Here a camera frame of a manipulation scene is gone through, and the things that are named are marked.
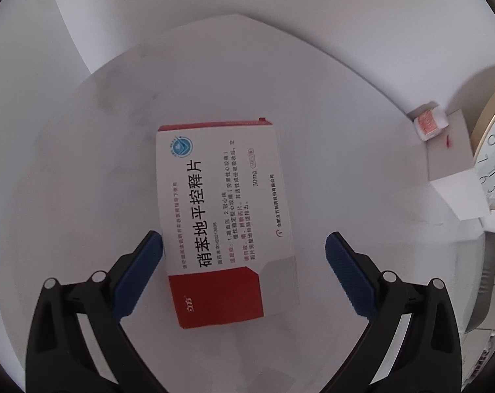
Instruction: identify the red and white medicine box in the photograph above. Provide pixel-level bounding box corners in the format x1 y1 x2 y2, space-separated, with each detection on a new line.
156 118 302 331

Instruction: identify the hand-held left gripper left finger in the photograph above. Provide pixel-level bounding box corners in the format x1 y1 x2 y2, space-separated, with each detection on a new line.
31 230 178 393

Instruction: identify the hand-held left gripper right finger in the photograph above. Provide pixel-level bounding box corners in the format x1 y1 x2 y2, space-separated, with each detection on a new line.
324 231 463 393

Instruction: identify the white cardboard box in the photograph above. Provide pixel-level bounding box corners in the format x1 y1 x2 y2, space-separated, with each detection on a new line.
407 108 492 222

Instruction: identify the grey device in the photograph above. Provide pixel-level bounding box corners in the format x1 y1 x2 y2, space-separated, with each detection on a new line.
464 231 495 335

